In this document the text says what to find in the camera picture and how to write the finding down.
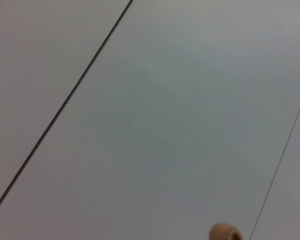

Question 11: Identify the brown jute tote bag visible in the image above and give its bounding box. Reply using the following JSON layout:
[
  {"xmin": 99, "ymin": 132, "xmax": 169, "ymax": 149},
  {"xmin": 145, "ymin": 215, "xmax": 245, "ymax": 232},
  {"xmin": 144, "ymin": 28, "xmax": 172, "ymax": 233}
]
[{"xmin": 209, "ymin": 221, "xmax": 244, "ymax": 240}]

